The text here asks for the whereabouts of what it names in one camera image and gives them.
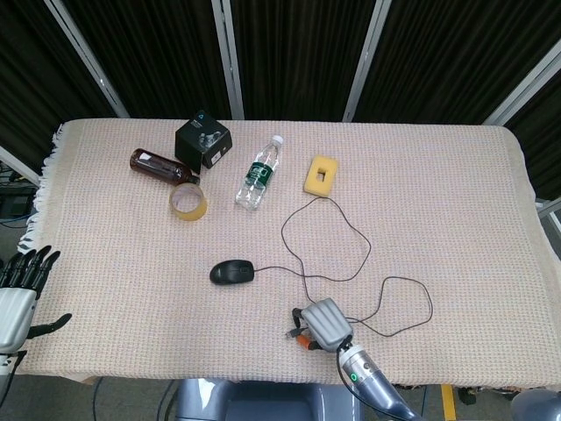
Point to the left grey five-finger robot hand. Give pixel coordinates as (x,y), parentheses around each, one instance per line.
(15,316)

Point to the right grey five-finger robot hand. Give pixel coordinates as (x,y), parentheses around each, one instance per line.
(326,324)

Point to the grey robot shoulder cover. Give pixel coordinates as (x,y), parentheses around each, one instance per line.
(539,408)

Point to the black computer mouse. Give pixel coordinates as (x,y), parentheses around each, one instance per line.
(228,273)

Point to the grey robot torso base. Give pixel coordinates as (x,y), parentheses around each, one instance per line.
(263,403)

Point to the beige woven tablecloth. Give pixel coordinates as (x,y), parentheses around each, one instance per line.
(131,263)

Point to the yellow sponge with square hole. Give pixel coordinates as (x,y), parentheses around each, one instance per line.
(311,184)

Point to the clear water bottle green label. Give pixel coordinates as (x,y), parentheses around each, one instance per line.
(256,180)

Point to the yellow packing tape roll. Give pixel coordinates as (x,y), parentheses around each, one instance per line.
(189,217)

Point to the brown liquid bottle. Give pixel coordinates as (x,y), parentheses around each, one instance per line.
(158,166)

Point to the black cardboard box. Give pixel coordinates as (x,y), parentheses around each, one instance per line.
(188,144)

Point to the black pleated curtain panel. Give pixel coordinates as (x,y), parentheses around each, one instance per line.
(162,57)
(35,79)
(543,153)
(298,57)
(447,57)

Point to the white frame post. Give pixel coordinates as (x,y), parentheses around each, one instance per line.
(550,219)
(526,85)
(229,61)
(366,61)
(17,164)
(90,61)

